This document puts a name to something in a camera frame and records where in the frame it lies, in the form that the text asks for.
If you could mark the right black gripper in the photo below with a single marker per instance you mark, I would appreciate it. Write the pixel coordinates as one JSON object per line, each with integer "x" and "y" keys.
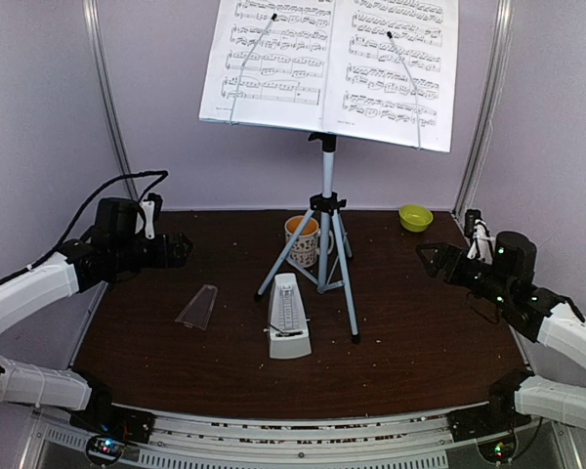
{"x": 445, "y": 250}

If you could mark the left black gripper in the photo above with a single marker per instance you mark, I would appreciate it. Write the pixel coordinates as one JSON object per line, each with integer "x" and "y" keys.
{"x": 178, "y": 256}

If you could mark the clear metronome front cover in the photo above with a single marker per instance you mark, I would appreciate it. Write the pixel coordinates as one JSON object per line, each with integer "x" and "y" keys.
{"x": 198, "y": 311}

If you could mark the white metronome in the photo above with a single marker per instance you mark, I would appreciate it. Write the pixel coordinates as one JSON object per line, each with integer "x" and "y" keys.
{"x": 288, "y": 331}

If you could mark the sheet music page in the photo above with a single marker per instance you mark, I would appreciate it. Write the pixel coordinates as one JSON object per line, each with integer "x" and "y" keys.
{"x": 268, "y": 64}
{"x": 392, "y": 71}

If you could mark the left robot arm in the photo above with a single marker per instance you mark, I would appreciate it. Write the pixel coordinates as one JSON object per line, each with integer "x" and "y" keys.
{"x": 122, "y": 240}

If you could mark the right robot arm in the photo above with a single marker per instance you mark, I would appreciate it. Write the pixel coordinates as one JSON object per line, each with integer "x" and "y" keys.
{"x": 536, "y": 313}

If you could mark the green bowl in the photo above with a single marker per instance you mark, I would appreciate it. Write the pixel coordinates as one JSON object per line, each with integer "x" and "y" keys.
{"x": 415, "y": 218}

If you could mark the white tripod stand pole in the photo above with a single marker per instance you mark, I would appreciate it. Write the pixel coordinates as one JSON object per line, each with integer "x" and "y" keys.
{"x": 334, "y": 249}

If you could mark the yellow patterned mug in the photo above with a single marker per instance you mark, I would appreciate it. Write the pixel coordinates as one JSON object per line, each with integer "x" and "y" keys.
{"x": 306, "y": 249}

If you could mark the white perforated music stand desk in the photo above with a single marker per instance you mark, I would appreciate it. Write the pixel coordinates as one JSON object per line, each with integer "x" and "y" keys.
{"x": 322, "y": 129}

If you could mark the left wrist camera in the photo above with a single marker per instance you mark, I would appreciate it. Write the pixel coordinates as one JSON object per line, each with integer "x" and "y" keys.
{"x": 148, "y": 212}

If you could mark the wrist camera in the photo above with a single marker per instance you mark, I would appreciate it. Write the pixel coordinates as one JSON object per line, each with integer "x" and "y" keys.
{"x": 148, "y": 212}
{"x": 481, "y": 241}

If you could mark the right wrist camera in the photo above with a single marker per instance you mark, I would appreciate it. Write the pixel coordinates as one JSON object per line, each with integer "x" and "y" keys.
{"x": 481, "y": 241}

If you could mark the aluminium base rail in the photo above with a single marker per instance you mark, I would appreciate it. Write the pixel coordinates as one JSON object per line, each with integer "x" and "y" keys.
{"x": 424, "y": 439}

